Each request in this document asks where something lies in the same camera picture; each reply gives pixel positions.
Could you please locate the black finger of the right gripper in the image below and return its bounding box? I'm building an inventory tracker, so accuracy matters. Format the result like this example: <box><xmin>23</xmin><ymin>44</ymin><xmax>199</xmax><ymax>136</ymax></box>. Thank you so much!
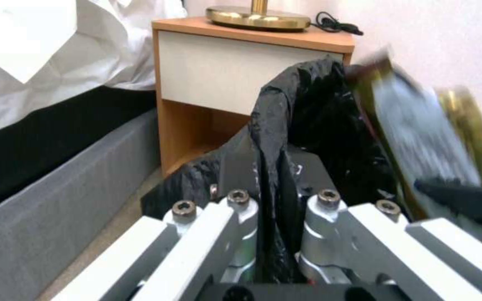
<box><xmin>414</xmin><ymin>177</ymin><xmax>482</xmax><ymax>229</ymax></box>

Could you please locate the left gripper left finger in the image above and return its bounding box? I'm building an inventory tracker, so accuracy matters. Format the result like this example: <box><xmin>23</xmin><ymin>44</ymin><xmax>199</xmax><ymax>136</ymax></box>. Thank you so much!
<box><xmin>51</xmin><ymin>147</ymin><xmax>264</xmax><ymax>301</ymax></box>

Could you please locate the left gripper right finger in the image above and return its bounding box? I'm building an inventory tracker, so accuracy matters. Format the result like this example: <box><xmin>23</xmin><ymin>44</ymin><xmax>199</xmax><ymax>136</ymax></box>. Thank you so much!
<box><xmin>285</xmin><ymin>153</ymin><xmax>482</xmax><ymax>301</ymax></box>

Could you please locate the gold and silver snack packet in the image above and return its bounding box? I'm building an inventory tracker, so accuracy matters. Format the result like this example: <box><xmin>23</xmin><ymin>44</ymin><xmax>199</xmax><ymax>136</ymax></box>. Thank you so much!
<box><xmin>344</xmin><ymin>46</ymin><xmax>482</xmax><ymax>224</ymax></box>

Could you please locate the black plastic trash bag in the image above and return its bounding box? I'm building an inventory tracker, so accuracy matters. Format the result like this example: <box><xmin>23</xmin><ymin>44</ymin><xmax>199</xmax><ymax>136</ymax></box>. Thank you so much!
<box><xmin>140</xmin><ymin>56</ymin><xmax>418</xmax><ymax>280</ymax></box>

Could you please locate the grey fabric bed base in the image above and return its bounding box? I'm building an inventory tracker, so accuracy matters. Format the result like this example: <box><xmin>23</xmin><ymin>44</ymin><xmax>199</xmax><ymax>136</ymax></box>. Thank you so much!
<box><xmin>0</xmin><ymin>110</ymin><xmax>163</xmax><ymax>301</ymax></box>

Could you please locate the wooden nightstand with white drawer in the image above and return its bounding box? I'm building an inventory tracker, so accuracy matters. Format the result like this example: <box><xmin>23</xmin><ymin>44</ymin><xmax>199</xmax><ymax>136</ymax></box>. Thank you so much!
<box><xmin>151</xmin><ymin>12</ymin><xmax>356</xmax><ymax>180</ymax></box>

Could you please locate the black mattress band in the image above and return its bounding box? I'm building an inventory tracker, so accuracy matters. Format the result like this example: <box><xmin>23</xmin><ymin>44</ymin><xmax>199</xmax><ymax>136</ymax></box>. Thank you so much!
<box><xmin>0</xmin><ymin>86</ymin><xmax>158</xmax><ymax>219</ymax></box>

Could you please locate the brass lamp base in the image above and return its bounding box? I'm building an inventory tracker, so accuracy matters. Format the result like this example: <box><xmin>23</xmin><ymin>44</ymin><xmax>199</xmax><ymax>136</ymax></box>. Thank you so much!
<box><xmin>205</xmin><ymin>0</ymin><xmax>312</xmax><ymax>33</ymax></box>

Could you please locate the white bed sheet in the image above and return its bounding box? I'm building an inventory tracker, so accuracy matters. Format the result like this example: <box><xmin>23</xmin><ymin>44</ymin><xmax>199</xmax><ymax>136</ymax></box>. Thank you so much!
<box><xmin>0</xmin><ymin>0</ymin><xmax>188</xmax><ymax>134</ymax></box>

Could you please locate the black power cable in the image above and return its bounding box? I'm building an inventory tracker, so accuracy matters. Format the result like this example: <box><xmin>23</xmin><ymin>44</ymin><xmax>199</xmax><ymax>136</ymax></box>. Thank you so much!
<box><xmin>314</xmin><ymin>12</ymin><xmax>364</xmax><ymax>36</ymax></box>

